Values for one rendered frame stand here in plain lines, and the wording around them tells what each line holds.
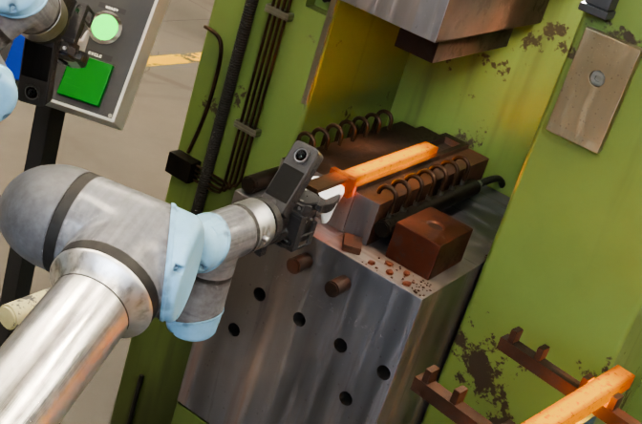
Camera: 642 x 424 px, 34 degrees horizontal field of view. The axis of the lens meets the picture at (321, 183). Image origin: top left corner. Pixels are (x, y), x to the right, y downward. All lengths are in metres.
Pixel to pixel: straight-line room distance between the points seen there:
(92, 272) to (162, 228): 0.09
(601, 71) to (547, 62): 0.43
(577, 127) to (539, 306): 0.31
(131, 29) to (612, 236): 0.86
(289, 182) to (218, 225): 0.17
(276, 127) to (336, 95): 0.13
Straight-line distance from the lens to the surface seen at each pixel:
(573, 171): 1.69
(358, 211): 1.71
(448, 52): 1.76
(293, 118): 1.92
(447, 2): 1.59
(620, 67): 1.62
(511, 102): 2.08
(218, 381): 1.92
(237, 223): 1.45
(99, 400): 2.74
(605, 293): 1.72
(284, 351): 1.80
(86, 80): 1.82
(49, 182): 1.13
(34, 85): 1.58
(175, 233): 1.08
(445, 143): 2.07
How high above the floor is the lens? 1.66
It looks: 23 degrees down
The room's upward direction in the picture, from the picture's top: 17 degrees clockwise
